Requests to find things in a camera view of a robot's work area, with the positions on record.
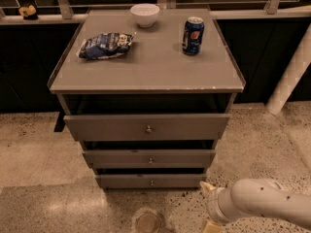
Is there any white diagonal pole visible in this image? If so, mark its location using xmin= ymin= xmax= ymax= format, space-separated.
xmin=266 ymin=25 xmax=311 ymax=115

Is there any round floor drain cover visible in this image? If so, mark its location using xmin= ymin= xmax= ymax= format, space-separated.
xmin=131 ymin=208 xmax=169 ymax=233

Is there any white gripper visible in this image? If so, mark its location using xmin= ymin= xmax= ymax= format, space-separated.
xmin=200 ymin=181 xmax=231 ymax=233

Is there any grey drawer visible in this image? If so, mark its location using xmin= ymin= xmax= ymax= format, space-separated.
xmin=83 ymin=150 xmax=216 ymax=169
xmin=96 ymin=174 xmax=206 ymax=189
xmin=64 ymin=114 xmax=229 ymax=141

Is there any grey bottom drawer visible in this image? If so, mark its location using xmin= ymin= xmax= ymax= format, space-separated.
xmin=96 ymin=174 xmax=206 ymax=189

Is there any grey top drawer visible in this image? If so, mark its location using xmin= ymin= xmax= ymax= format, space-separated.
xmin=64 ymin=114 xmax=229 ymax=141

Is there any blue chip bag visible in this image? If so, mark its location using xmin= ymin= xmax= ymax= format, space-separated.
xmin=77 ymin=32 xmax=135 ymax=60

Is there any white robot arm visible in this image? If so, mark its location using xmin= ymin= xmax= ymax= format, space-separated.
xmin=200 ymin=179 xmax=311 ymax=233

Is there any grey drawer cabinet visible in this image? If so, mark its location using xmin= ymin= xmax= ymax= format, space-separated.
xmin=49 ymin=9 xmax=245 ymax=178

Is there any small yellow black object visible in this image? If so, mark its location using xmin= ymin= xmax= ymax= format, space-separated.
xmin=18 ymin=5 xmax=38 ymax=20

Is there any white bowl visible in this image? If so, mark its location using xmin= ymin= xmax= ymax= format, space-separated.
xmin=130 ymin=3 xmax=159 ymax=28

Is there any blue pepsi can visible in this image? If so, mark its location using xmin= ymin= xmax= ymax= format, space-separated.
xmin=182 ymin=17 xmax=205 ymax=55

